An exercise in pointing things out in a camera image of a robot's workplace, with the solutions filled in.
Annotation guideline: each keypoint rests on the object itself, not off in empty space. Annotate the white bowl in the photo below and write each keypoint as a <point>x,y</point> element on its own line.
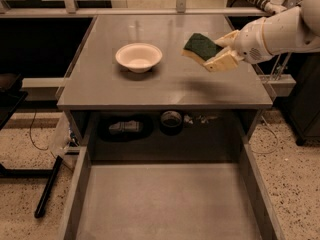
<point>138,57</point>

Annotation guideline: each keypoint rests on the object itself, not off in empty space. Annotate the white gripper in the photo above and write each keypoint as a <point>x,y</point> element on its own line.
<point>250,43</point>

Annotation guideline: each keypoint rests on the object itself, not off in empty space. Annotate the open grey top drawer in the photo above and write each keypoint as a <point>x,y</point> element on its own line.
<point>149,193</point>

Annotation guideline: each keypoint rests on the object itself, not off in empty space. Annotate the small crumpled debris in cabinet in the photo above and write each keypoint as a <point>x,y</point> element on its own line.
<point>202,119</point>

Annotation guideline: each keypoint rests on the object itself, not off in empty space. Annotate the grey cabinet with counter top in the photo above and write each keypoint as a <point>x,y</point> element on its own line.
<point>100,92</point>

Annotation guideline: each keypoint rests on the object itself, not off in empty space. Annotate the roll of tape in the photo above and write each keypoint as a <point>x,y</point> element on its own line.
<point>171,119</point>

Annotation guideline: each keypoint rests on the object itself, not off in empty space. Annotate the green and yellow sponge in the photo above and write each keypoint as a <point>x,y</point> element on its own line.
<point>200,48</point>

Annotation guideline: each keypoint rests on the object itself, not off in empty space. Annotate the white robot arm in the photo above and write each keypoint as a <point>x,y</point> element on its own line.
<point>295,30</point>

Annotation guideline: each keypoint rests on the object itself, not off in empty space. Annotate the black table leg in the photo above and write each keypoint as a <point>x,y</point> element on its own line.
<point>40,210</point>

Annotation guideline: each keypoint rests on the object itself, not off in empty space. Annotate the black desk left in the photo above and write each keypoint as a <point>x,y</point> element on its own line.
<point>11,96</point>

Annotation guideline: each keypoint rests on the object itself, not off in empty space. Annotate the grey crumpled object in cabinet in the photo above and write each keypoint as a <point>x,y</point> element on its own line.
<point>131,126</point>

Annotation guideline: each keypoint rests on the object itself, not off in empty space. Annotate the metal rail frame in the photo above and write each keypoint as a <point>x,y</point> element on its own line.
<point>150,4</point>

